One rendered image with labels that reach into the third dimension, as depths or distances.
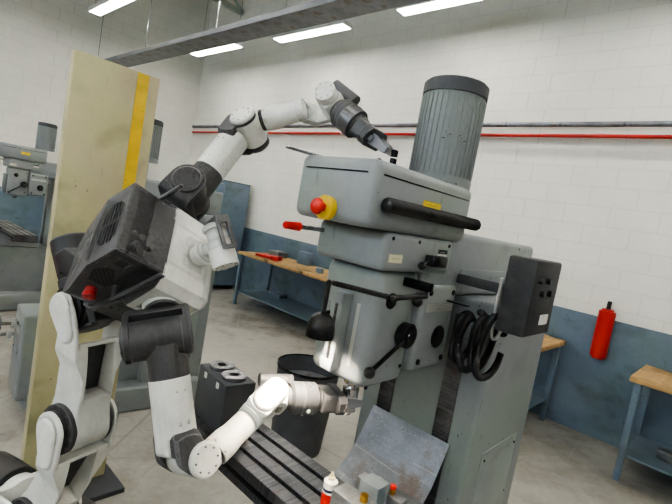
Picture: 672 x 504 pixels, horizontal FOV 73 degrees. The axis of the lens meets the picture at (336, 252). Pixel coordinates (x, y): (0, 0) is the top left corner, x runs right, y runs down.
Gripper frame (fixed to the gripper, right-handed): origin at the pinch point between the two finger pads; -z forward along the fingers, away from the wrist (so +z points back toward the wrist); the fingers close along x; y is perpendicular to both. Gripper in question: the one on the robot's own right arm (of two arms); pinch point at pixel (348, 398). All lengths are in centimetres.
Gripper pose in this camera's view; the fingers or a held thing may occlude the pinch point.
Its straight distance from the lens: 137.5
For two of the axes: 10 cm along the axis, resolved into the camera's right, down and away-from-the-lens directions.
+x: -3.6, -1.4, 9.2
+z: -9.1, -1.4, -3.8
